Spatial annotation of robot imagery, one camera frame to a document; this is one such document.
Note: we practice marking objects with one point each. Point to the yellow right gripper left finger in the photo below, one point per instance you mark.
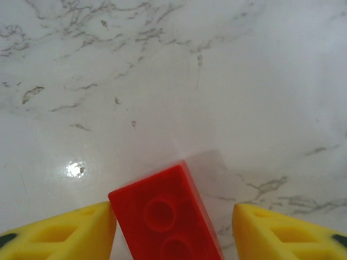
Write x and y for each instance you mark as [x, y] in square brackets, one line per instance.
[54, 235]

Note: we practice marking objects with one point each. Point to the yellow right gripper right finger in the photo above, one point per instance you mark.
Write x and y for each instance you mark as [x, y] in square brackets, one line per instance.
[287, 238]

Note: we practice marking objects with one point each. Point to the red lego brick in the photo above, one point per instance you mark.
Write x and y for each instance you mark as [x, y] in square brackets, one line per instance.
[162, 216]

